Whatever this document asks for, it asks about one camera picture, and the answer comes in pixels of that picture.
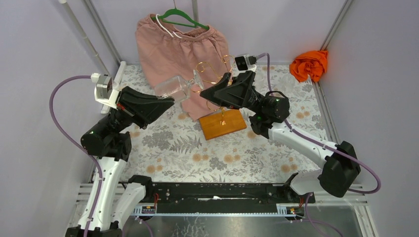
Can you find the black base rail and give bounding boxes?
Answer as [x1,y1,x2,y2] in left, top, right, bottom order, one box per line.
[133,182,315,216]

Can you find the orange cloth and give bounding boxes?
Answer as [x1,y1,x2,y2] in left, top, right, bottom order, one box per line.
[289,50,329,82]

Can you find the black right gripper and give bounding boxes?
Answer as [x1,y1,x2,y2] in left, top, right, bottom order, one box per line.
[200,71,265,116]

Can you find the green clothes hanger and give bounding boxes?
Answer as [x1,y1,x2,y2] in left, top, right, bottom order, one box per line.
[151,7,210,31]

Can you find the gold wire glass rack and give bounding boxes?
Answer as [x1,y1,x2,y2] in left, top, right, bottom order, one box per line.
[195,55,235,126]

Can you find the pink shorts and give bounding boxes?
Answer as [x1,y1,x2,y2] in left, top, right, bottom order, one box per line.
[135,13,235,121]

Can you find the orange wooden rack base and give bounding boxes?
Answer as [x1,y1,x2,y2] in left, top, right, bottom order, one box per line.
[199,110,247,141]

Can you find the floral table mat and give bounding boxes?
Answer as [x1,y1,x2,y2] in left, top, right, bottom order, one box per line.
[120,65,327,183]

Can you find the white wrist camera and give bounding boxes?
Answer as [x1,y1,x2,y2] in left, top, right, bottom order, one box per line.
[234,54,257,72]
[90,73,121,109]

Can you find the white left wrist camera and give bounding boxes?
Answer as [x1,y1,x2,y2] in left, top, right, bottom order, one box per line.
[90,73,121,109]

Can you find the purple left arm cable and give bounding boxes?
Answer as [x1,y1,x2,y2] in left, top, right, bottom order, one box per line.
[49,75,104,237]

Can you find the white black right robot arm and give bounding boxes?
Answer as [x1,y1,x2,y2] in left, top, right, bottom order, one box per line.
[200,71,361,203]

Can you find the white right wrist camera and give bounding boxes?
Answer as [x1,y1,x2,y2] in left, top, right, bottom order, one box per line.
[234,54,257,72]

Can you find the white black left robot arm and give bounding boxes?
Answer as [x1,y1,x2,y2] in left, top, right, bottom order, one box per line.
[65,87,175,237]

